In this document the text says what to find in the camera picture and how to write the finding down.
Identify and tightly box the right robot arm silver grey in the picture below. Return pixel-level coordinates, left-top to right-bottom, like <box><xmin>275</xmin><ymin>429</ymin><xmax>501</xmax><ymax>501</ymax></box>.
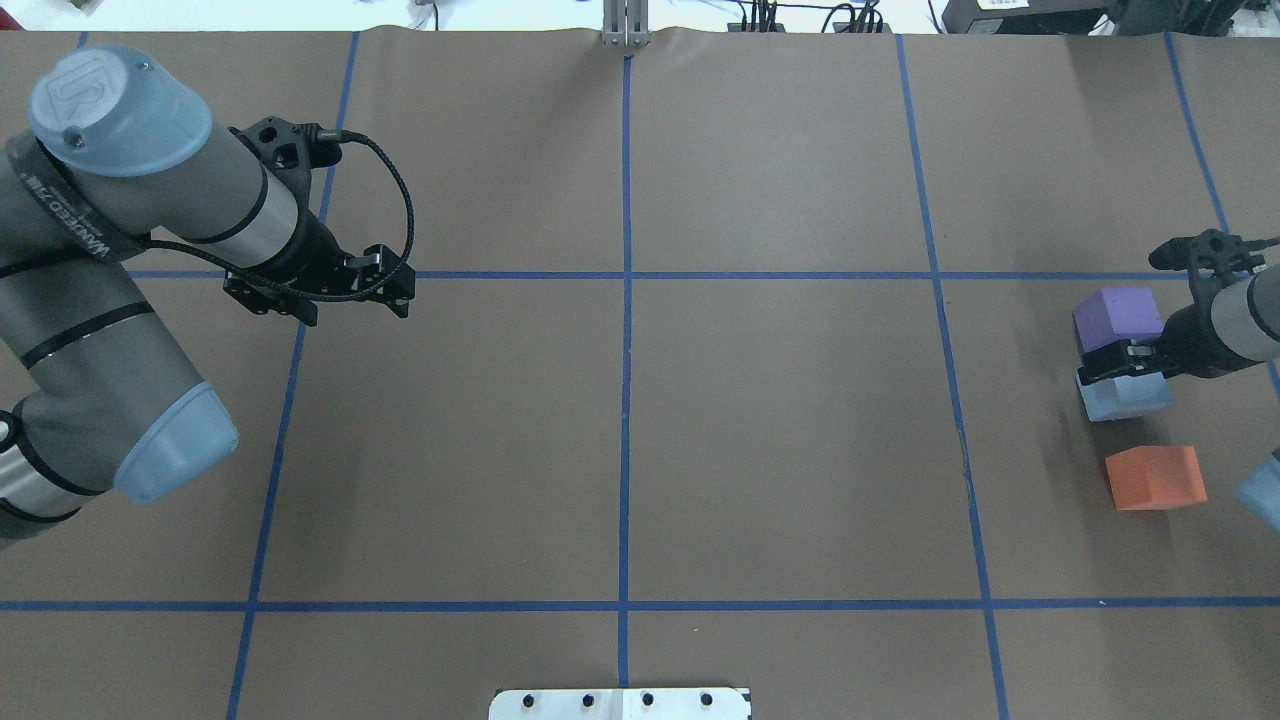
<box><xmin>1073</xmin><ymin>269</ymin><xmax>1277</xmax><ymax>423</ymax></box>

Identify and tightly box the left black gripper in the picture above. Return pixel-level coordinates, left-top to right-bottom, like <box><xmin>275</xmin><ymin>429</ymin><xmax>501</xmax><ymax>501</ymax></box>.
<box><xmin>223</xmin><ymin>210</ymin><xmax>416</xmax><ymax>327</ymax></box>

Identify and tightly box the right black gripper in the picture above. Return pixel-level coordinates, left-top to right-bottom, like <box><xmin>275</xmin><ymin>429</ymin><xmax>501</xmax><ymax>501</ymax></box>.
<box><xmin>1076</xmin><ymin>305</ymin><xmax>1242</xmax><ymax>386</ymax></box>

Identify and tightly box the light blue block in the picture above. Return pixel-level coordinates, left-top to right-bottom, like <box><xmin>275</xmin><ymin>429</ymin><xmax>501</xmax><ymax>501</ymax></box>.
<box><xmin>1075</xmin><ymin>374</ymin><xmax>1174</xmax><ymax>423</ymax></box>

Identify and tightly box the aluminium frame post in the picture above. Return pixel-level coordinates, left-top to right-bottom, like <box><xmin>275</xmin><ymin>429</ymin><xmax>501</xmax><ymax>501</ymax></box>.
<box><xmin>600</xmin><ymin>0</ymin><xmax>652</xmax><ymax>47</ymax></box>

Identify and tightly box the purple block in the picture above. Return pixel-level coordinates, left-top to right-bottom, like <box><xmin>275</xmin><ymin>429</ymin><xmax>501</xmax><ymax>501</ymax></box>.
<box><xmin>1071</xmin><ymin>286</ymin><xmax>1165</xmax><ymax>354</ymax></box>

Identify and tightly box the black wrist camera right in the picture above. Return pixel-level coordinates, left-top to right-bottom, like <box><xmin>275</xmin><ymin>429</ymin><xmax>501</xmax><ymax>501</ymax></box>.
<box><xmin>1147</xmin><ymin>229</ymin><xmax>1279</xmax><ymax>304</ymax></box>

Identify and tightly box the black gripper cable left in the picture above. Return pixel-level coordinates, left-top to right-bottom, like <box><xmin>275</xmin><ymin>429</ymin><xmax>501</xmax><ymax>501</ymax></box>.
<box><xmin>140</xmin><ymin>129</ymin><xmax>417</xmax><ymax>304</ymax></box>

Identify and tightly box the white pedestal column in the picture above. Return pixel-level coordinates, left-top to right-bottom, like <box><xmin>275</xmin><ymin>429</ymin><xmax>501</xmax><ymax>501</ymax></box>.
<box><xmin>486</xmin><ymin>687</ymin><xmax>753</xmax><ymax>719</ymax></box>

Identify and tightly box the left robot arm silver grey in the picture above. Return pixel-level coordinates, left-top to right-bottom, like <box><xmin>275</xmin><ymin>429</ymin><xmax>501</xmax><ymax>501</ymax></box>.
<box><xmin>1</xmin><ymin>44</ymin><xmax>416</xmax><ymax>547</ymax></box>

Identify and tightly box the orange block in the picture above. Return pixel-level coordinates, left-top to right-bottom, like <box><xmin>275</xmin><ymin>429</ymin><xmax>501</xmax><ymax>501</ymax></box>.
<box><xmin>1103</xmin><ymin>445</ymin><xmax>1208</xmax><ymax>512</ymax></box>

